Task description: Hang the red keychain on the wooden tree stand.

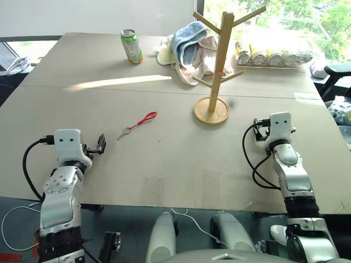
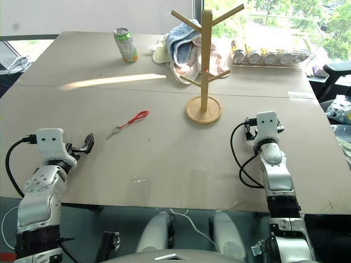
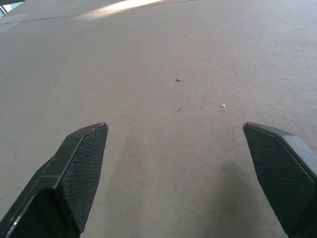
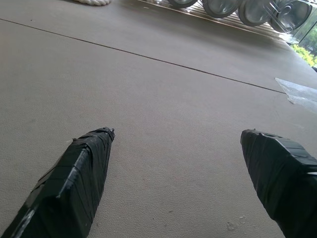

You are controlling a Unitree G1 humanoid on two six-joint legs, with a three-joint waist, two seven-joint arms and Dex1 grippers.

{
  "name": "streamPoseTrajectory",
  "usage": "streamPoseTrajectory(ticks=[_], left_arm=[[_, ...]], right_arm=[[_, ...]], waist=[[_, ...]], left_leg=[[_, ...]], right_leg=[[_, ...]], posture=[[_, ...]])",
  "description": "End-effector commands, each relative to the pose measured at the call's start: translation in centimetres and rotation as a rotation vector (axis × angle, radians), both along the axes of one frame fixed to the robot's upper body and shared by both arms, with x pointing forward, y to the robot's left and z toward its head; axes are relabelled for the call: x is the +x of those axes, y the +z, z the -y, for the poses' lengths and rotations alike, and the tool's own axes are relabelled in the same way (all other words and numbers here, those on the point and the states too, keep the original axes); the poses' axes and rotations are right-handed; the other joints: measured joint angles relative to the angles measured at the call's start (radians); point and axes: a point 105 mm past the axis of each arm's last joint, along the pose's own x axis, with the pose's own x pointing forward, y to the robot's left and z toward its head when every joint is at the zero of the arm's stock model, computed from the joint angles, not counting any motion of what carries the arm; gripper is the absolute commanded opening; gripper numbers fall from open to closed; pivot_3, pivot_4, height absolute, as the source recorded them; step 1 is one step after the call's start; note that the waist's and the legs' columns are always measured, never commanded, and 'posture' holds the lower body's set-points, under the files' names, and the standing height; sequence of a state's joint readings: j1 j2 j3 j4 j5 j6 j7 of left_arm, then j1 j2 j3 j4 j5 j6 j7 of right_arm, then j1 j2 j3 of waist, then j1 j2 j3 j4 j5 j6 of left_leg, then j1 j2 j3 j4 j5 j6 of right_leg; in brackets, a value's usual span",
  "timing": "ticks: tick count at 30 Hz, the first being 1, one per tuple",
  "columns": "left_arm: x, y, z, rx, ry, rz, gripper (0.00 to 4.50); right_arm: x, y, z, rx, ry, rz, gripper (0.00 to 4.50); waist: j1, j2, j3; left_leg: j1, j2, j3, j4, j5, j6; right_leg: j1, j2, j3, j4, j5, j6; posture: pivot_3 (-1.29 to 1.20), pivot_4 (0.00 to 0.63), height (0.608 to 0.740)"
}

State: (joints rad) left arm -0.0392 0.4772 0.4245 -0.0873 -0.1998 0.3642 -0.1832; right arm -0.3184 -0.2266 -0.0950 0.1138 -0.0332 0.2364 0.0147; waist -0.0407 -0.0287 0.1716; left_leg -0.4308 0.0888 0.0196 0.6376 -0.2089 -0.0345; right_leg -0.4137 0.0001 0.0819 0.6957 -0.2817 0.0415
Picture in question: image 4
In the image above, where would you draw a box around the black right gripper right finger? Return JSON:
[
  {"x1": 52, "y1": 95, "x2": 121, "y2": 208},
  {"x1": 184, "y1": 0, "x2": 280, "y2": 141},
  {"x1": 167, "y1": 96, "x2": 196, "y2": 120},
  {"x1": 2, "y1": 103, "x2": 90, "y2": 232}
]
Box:
[{"x1": 240, "y1": 128, "x2": 317, "y2": 238}]

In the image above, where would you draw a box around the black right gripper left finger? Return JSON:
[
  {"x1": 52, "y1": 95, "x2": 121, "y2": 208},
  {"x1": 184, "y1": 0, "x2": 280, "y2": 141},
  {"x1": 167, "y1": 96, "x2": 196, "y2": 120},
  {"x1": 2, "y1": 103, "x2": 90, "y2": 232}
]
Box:
[{"x1": 0, "y1": 127, "x2": 116, "y2": 238}]

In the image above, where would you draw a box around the clear plastic sheet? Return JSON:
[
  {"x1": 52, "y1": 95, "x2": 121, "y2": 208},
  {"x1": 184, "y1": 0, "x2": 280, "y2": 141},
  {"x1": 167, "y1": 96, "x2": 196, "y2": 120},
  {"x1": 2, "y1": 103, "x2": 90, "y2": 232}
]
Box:
[{"x1": 274, "y1": 77, "x2": 317, "y2": 112}]

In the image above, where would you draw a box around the square steel bowl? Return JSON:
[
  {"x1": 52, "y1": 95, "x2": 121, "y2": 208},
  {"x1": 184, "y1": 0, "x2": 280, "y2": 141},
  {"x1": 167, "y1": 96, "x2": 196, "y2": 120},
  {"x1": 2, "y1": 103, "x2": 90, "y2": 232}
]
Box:
[{"x1": 268, "y1": 0, "x2": 313, "y2": 34}]

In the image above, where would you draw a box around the round steel bowl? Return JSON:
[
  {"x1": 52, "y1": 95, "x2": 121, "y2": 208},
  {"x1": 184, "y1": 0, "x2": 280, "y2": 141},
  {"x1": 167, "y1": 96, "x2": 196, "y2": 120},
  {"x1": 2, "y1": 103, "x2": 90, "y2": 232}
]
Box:
[
  {"x1": 238, "y1": 0, "x2": 278, "y2": 27},
  {"x1": 201, "y1": 0, "x2": 246, "y2": 19},
  {"x1": 167, "y1": 0, "x2": 199, "y2": 9}
]

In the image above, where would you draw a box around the white twisted rope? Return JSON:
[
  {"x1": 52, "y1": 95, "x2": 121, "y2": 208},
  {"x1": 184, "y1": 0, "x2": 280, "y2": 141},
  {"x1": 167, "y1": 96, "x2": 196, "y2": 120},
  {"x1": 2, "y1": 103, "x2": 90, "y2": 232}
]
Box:
[{"x1": 71, "y1": 0, "x2": 112, "y2": 7}]

